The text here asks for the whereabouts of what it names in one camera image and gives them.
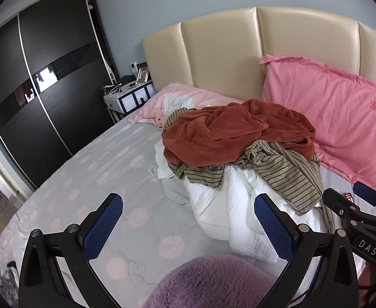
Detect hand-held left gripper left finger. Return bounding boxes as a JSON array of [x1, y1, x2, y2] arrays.
[[19, 193, 124, 308]]

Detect white textured garment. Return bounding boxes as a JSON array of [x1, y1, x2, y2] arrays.
[[154, 141, 336, 264]]

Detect pink cat print pillow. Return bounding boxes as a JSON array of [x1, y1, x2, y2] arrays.
[[128, 83, 244, 130]]

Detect bed with dotted sheet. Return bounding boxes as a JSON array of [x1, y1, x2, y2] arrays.
[[0, 103, 376, 308]]

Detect rust red towel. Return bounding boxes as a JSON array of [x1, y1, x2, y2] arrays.
[[162, 99, 317, 169]]

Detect olive striped shirt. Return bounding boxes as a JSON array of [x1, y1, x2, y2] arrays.
[[162, 107, 336, 235]]

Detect cream padded headboard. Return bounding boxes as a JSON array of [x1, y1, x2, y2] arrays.
[[141, 6, 376, 103]]

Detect pale grey cloth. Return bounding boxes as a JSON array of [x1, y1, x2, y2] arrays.
[[160, 177, 192, 206]]

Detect white nightstand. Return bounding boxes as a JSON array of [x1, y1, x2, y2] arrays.
[[103, 82, 156, 114]]

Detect purple fleece robe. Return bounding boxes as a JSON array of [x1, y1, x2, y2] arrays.
[[146, 253, 285, 308]]

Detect dark sliding door wardrobe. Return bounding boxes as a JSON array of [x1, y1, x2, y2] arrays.
[[0, 0, 117, 190]]

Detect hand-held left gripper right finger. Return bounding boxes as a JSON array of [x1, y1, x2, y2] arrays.
[[254, 193, 358, 308]]

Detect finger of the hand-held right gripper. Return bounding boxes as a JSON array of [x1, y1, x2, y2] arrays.
[[323, 188, 373, 223], [352, 181, 376, 212]]

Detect large pink pillow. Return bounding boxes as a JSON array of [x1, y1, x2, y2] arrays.
[[259, 54, 376, 195]]

